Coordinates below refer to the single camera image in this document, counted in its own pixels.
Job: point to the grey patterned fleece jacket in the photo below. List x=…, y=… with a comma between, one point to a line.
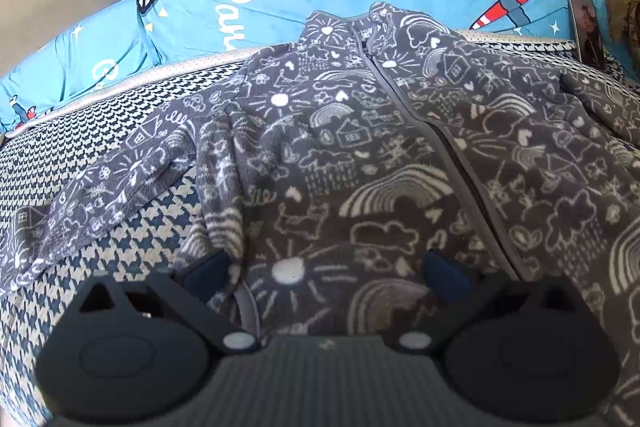
x=350, y=147

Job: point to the brown patterned scarf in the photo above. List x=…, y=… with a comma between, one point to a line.
x=625, y=37

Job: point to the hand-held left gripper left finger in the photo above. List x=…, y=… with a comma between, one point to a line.
x=207, y=274

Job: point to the smartphone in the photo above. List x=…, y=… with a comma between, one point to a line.
x=587, y=32

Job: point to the houndstooth sofa seat cover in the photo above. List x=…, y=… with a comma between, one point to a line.
x=75, y=137

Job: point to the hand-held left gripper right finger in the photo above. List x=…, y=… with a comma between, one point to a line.
x=445, y=279

